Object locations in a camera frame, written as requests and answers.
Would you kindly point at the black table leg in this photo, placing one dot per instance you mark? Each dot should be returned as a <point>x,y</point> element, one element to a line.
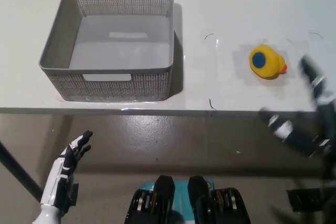
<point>18,167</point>

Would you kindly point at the yellow duck toy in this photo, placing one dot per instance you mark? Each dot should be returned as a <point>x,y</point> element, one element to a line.
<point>270,68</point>

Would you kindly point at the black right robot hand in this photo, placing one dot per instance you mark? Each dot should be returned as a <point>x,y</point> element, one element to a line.
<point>324,129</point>

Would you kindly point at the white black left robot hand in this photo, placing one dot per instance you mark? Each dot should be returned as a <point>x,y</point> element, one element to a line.
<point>64,166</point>

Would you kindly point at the black floor tape patch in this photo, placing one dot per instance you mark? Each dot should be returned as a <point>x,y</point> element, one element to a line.
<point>304,200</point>
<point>74,195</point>

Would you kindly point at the grey perforated plastic basket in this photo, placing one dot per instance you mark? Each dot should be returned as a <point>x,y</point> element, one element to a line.
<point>118,43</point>

